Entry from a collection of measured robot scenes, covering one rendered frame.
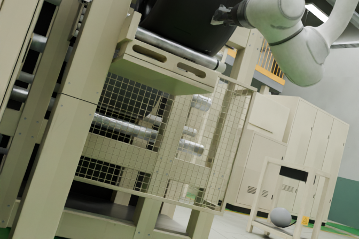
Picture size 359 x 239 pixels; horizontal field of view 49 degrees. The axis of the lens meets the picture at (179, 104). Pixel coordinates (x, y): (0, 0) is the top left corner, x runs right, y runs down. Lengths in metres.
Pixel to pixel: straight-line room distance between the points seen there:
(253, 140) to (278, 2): 5.16
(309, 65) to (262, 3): 0.21
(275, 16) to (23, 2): 0.59
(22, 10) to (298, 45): 0.68
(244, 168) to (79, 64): 4.87
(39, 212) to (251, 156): 4.95
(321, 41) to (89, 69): 0.76
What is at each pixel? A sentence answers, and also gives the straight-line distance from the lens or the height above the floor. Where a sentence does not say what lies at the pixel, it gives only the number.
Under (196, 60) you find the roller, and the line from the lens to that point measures 1.45.
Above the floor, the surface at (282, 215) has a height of 0.27.
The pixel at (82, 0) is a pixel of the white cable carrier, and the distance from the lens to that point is 1.46.
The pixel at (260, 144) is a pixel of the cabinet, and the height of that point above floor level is 1.07.
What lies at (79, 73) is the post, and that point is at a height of 0.70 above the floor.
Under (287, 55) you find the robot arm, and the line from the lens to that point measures 1.08.
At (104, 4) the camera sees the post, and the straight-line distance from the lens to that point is 1.45.
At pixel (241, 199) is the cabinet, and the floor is 0.19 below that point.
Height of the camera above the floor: 0.53
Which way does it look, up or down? 7 degrees up
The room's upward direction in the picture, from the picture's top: 17 degrees clockwise
